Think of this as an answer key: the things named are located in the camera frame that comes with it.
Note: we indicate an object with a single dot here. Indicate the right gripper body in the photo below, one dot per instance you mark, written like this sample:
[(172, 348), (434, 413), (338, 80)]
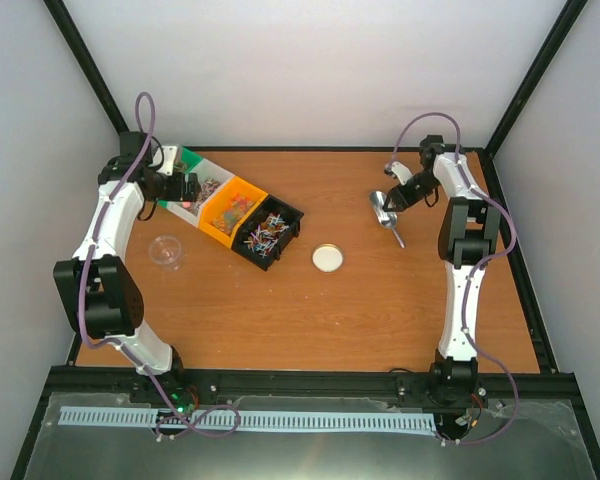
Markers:
[(426, 182)]

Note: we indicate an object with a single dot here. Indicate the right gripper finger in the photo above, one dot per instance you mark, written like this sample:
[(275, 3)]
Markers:
[(392, 199), (392, 207)]

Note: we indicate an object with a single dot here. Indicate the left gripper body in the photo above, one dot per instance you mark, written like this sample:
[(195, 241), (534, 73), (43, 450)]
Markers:
[(178, 193)]

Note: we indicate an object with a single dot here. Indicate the metal scoop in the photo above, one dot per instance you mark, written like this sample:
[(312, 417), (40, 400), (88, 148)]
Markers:
[(386, 219)]

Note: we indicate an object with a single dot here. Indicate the orange candy bin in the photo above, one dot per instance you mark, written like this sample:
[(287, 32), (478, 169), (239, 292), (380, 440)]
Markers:
[(228, 208)]

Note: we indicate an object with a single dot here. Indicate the clear plastic jar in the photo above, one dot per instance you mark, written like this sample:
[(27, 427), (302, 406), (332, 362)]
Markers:
[(166, 252)]

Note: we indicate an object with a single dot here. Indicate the black candy bin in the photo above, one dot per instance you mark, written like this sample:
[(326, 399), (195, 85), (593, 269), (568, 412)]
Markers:
[(267, 231)]

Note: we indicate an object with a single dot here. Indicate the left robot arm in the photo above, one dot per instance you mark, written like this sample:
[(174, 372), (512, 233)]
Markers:
[(103, 303)]

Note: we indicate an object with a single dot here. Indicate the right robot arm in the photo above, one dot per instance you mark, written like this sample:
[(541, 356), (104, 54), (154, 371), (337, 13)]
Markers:
[(468, 236)]

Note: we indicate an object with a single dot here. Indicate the green candy bin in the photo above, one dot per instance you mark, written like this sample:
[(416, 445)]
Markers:
[(188, 160)]

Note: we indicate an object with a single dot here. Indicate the white candy bin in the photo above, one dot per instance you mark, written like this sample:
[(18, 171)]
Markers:
[(212, 179)]

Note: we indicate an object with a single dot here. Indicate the white jar lid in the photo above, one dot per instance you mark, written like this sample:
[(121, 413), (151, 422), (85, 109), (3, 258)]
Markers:
[(327, 258)]

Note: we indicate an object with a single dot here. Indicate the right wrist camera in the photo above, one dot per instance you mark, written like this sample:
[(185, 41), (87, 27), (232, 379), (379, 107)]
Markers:
[(398, 171)]

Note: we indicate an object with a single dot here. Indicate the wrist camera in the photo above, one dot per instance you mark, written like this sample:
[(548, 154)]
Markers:
[(398, 171), (171, 156)]

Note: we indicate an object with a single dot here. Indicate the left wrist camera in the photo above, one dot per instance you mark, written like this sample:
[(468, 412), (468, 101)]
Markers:
[(171, 156)]

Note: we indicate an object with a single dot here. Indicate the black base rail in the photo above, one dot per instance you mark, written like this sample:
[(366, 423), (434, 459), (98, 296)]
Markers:
[(212, 386)]

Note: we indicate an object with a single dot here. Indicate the light blue cable duct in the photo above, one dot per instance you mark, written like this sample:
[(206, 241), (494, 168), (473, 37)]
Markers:
[(252, 421)]

